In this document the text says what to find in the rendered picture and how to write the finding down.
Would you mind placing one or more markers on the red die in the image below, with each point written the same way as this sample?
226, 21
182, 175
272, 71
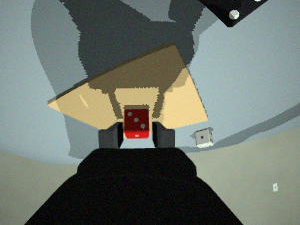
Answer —
136, 123

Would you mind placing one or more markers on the tan flat mat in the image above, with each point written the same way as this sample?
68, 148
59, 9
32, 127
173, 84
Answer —
157, 80

